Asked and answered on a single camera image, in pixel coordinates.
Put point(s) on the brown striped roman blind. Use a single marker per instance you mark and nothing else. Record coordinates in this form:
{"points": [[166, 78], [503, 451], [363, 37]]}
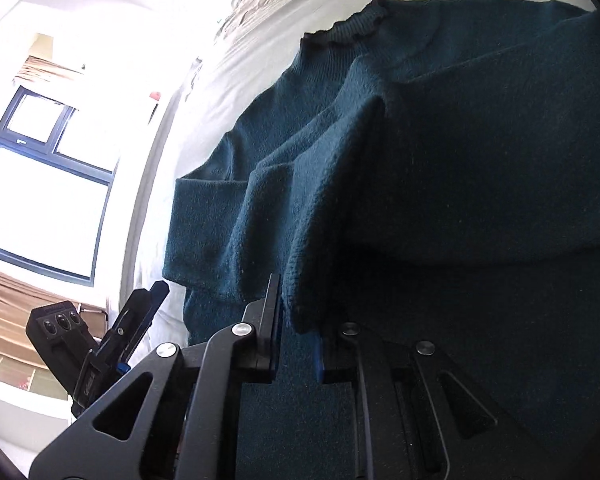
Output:
{"points": [[45, 72]]}

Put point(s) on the dark teal knit sweater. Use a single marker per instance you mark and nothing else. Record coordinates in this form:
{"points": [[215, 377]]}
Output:
{"points": [[430, 160]]}

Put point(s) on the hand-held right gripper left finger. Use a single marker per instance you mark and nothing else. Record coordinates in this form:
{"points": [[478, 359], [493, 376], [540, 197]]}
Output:
{"points": [[278, 317]]}

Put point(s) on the brown striped curtain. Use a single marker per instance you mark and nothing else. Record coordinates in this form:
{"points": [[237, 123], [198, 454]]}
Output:
{"points": [[5, 305]]}

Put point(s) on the low shelf unit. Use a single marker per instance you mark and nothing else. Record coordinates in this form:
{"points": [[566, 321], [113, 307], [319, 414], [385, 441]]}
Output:
{"points": [[15, 370]]}

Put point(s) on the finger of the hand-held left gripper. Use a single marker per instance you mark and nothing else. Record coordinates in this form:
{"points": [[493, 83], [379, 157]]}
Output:
{"points": [[140, 310]]}

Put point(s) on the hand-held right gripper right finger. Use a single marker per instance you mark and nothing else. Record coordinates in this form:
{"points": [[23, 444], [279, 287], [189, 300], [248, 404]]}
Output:
{"points": [[319, 360]]}

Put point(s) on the bed with beige sheet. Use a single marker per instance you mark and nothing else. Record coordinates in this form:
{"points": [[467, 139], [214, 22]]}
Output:
{"points": [[260, 50]]}

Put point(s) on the dark framed window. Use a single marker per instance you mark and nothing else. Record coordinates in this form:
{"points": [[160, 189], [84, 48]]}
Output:
{"points": [[45, 200]]}

